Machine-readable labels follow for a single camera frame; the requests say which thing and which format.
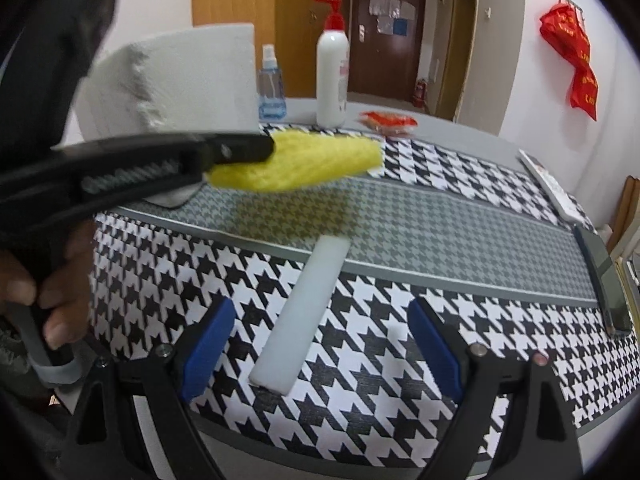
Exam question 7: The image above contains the red snack packet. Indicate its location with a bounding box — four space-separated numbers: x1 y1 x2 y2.
359 110 419 136

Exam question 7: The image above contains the black smartphone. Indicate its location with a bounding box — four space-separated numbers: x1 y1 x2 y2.
573 226 634 339

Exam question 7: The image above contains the white styrofoam block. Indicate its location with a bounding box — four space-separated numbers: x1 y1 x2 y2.
74 23 259 141

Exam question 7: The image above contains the person's left hand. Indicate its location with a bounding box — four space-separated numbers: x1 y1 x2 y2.
1 219 96 350

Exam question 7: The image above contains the houndstooth table mat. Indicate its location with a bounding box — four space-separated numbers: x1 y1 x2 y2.
91 139 639 469

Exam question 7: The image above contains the grey cloth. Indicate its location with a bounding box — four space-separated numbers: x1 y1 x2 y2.
144 182 204 209

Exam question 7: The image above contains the yellow foam net sleeve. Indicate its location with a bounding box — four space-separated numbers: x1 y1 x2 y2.
206 129 383 193

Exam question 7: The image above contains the blue spray bottle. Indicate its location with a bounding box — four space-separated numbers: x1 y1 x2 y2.
257 44 286 122

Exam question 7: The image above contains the white remote control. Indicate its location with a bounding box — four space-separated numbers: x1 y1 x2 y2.
520 150 584 223

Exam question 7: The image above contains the dark brown door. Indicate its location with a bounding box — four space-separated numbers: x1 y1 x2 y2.
348 0 426 102

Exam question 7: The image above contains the red hanging bag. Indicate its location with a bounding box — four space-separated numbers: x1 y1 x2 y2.
539 2 599 122

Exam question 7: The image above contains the wooden wardrobe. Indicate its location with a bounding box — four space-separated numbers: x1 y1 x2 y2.
192 0 350 98

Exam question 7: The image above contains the white foam strip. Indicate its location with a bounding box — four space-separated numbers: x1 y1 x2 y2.
248 235 350 396

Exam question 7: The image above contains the red fire extinguisher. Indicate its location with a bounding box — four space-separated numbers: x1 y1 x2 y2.
412 78 428 110

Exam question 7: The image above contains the white pump bottle red top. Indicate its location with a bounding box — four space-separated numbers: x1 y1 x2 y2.
314 0 349 128

